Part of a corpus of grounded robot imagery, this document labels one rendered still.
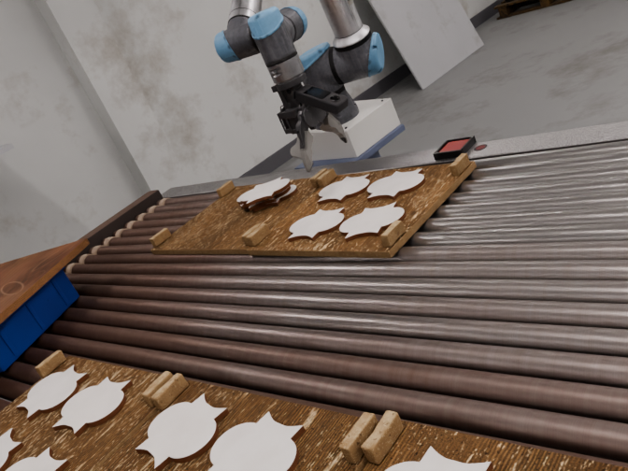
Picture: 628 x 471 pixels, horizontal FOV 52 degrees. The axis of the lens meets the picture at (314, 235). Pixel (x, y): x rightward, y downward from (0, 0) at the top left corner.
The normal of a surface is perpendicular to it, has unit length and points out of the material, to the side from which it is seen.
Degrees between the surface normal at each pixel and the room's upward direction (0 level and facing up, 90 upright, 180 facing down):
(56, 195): 90
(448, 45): 75
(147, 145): 90
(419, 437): 0
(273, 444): 0
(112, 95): 90
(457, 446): 0
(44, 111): 90
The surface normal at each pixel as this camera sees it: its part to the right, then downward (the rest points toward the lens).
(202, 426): -0.39, -0.84
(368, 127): 0.65, 0.04
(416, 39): 0.52, -0.19
